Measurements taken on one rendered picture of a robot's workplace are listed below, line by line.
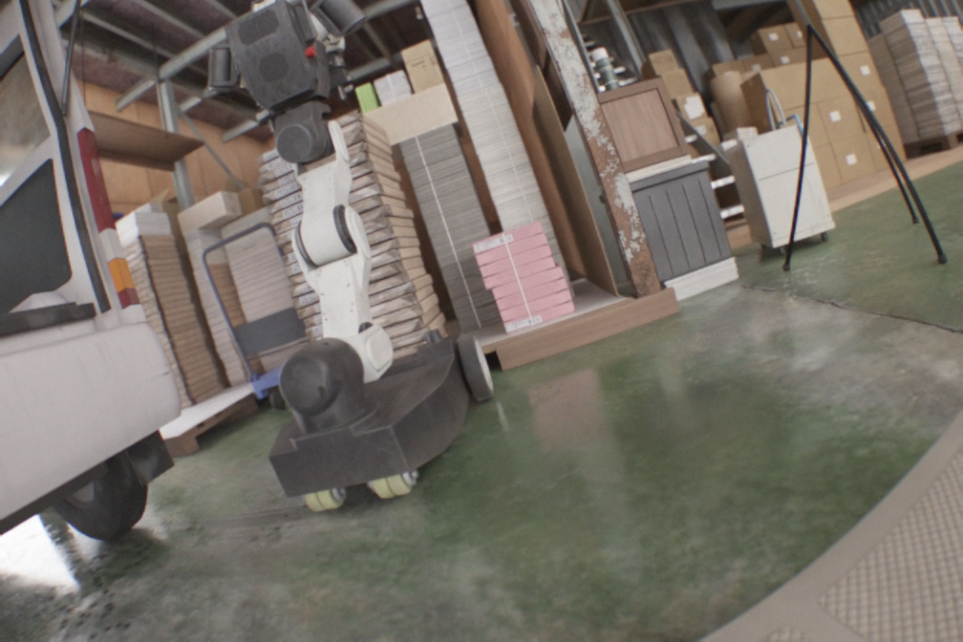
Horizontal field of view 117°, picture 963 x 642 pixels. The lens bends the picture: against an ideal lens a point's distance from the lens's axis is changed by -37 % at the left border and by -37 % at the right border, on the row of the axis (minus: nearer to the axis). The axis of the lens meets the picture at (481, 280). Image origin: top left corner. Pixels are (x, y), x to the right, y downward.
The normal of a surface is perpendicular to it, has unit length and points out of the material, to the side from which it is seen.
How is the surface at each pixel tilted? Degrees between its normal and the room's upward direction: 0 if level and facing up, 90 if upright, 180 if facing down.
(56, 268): 90
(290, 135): 104
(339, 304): 60
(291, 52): 119
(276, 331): 99
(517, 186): 90
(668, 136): 90
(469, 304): 90
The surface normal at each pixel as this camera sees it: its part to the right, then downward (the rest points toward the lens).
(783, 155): -0.30, 0.16
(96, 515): -0.11, 0.04
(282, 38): 0.15, 0.51
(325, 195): -0.21, -0.45
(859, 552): -0.32, -0.95
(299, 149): 0.04, 0.30
